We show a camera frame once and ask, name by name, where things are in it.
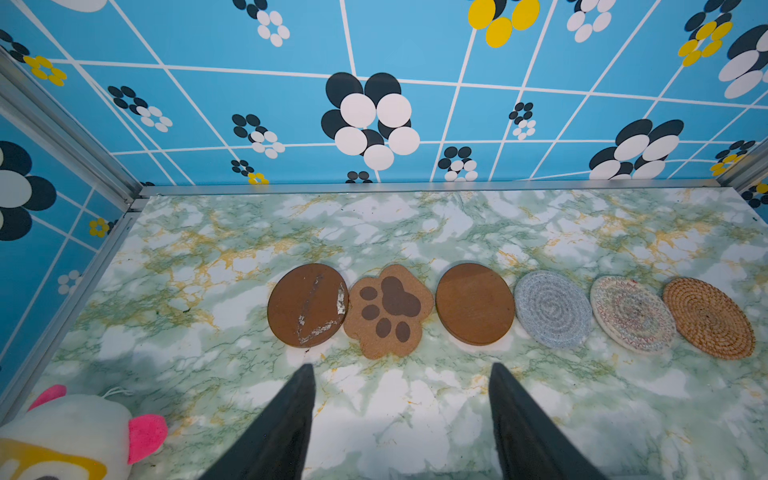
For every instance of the dark brown round coaster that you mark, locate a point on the dark brown round coaster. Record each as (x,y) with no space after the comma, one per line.
(308,305)

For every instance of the cork paw print coaster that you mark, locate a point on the cork paw print coaster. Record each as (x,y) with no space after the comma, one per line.
(386,312)

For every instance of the brown wooden round coaster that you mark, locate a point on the brown wooden round coaster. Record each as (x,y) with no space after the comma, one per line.
(475,304)

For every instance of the rattan round coaster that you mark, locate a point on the rattan round coaster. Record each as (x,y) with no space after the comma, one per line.
(709,319)

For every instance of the grey woven round coaster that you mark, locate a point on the grey woven round coaster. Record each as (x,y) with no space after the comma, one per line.
(553,309)

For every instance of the plush toy white pink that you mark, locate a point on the plush toy white pink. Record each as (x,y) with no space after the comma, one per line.
(78,436)

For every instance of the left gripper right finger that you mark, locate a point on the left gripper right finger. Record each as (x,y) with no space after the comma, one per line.
(528,443)

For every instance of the multicolour woven round coaster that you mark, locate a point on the multicolour woven round coaster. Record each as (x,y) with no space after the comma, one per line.
(632,315)

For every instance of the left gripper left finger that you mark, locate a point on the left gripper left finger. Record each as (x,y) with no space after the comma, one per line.
(275,445)

